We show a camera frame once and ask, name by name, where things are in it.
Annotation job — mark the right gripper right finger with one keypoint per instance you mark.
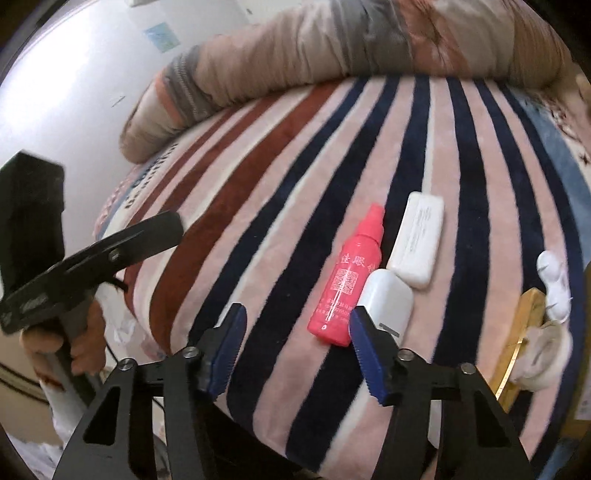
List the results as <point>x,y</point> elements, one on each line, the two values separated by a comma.
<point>477,439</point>

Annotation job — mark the rolled pink grey quilt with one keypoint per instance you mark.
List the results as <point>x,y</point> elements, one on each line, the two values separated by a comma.
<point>328,40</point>

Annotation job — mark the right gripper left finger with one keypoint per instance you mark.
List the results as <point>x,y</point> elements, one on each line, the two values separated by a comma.
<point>114,438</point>

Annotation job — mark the white rounded box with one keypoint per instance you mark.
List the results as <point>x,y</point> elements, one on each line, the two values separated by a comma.
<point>389,302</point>

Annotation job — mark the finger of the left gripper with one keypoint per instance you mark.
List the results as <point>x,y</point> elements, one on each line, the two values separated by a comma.
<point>102,260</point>

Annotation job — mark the white rectangular case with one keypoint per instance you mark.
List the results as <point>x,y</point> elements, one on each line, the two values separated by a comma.
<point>416,247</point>

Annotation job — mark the striped plush blanket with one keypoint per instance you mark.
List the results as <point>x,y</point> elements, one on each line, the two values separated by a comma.
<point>270,191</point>

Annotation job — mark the red spray bottle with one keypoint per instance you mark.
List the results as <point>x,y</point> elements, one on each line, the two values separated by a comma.
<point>360,255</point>

